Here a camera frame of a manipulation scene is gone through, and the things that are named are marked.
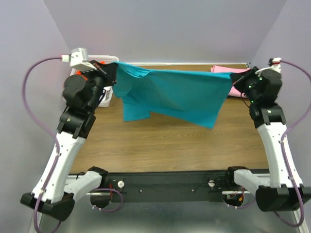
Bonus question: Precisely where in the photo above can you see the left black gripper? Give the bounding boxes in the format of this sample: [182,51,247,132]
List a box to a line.
[80,60,118,112]

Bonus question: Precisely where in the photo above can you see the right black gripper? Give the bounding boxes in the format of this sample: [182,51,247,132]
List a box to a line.
[231,66,261,103]

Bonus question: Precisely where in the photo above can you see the teal polo shirt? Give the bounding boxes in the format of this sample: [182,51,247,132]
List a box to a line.
[113,62,232,129]

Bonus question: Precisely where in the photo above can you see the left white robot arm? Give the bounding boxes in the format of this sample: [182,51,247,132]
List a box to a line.
[20,60,118,222]

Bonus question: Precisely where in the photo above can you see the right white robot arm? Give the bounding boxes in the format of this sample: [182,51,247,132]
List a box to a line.
[223,68,311,212]

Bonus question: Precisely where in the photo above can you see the folded pink t shirt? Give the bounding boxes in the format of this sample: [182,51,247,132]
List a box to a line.
[210,65,251,98]

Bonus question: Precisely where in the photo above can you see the white plastic laundry basket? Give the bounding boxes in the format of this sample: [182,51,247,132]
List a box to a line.
[62,55,120,107]

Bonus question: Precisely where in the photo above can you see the orange t shirt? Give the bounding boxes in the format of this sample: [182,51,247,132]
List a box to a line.
[75,62,105,80]

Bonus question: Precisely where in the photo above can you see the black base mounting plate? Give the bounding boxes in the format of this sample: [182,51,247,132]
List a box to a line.
[89,171,246,203]

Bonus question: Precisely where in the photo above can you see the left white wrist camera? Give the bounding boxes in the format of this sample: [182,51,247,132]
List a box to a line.
[61,48,93,71]

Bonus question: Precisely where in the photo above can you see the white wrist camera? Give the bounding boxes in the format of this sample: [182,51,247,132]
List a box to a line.
[255,57,281,75]
[61,48,93,71]

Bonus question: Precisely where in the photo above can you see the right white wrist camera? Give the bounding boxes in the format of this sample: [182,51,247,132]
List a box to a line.
[255,57,281,75]

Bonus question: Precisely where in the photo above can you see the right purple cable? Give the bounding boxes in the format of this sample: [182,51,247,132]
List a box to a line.
[225,60,311,228]

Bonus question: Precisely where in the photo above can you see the purple cable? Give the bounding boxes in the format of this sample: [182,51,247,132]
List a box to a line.
[22,56,123,233]
[225,60,311,228]

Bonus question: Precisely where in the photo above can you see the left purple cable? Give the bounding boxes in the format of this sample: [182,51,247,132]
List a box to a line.
[22,56,123,233]

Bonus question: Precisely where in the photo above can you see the aluminium frame rail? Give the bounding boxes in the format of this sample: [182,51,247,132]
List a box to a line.
[26,169,311,233]

